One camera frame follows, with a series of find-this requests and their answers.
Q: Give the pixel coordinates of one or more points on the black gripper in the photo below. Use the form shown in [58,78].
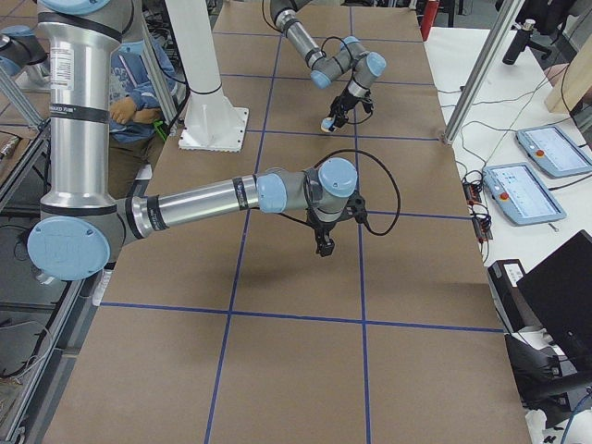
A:
[344,103]
[322,228]

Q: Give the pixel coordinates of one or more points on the small white bell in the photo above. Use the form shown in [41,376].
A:
[327,124]

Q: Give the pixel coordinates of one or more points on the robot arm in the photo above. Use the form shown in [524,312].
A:
[364,66]
[82,227]

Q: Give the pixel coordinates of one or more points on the orange circuit board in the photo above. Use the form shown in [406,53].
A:
[472,191]

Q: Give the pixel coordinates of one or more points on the near teach pendant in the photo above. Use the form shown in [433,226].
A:
[521,195]

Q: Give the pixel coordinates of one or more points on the teach pendant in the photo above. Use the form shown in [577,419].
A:
[554,151]
[521,195]

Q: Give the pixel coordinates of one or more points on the person in blue jacket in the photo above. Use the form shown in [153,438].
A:
[133,109]

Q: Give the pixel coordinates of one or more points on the black box device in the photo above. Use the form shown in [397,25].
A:
[513,311]

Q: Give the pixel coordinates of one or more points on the blue tape line crosswise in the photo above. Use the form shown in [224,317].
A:
[308,318]

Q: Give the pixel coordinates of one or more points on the far teach pendant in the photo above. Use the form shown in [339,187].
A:
[554,151]

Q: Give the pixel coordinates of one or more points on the black office chair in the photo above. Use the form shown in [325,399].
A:
[544,17]

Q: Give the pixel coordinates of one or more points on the black laptop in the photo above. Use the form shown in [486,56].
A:
[558,290]

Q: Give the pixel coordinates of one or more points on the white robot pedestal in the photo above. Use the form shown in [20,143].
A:
[211,122]

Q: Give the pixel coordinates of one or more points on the aluminium frame post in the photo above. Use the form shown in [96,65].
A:
[508,12]

